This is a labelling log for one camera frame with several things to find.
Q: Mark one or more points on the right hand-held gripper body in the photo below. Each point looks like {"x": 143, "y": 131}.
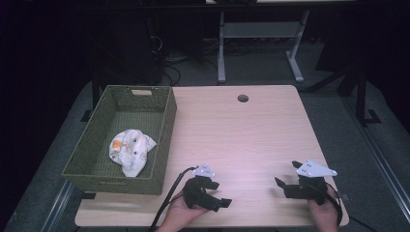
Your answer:
{"x": 309, "y": 187}

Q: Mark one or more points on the green woven basket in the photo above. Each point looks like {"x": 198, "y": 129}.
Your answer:
{"x": 93, "y": 151}

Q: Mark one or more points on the white patterned cloth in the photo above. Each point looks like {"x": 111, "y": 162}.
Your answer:
{"x": 132, "y": 154}

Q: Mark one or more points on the person's right hand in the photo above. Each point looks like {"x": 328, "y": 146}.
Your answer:
{"x": 322, "y": 214}

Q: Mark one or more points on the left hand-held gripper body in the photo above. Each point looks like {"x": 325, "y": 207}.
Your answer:
{"x": 195, "y": 191}

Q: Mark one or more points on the black metal stand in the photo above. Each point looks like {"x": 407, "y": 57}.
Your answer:
{"x": 95, "y": 93}
{"x": 362, "y": 96}

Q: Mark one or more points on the metal floor rail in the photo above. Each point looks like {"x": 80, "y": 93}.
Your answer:
{"x": 58, "y": 206}
{"x": 380, "y": 154}

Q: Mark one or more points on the grey metal desk frame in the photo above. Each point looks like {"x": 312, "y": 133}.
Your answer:
{"x": 257, "y": 30}

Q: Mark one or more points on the person's left hand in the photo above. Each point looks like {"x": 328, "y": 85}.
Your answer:
{"x": 179, "y": 216}

